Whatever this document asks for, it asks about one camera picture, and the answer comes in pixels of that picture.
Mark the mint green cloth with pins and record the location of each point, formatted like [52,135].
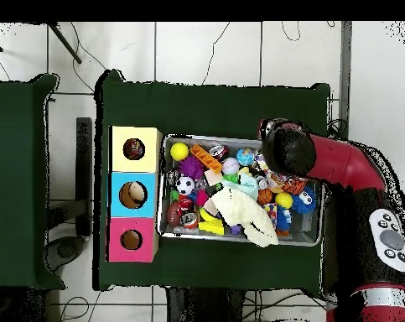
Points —
[249,184]

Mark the brown toy football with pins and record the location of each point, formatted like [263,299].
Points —
[172,214]

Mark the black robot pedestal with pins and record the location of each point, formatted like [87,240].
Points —
[205,308]

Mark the cream knitted cloth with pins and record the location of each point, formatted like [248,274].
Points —
[242,211]

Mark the wooden three-hole sorting box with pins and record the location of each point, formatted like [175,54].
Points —
[148,161]

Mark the smooth yellow ball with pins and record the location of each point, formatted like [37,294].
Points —
[179,151]

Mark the white baseball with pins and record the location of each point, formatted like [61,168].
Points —
[230,165]

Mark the orange plastic building block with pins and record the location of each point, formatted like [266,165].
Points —
[205,158]

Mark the silver mesh bin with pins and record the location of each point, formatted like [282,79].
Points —
[306,231]

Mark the purple spiky ball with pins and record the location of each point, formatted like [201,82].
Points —
[191,167]

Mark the black and white soccer ball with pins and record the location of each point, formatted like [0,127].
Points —
[185,185]

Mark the dark green tablecloth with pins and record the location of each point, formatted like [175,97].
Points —
[14,184]
[205,110]

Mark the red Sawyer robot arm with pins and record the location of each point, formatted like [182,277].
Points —
[343,161]

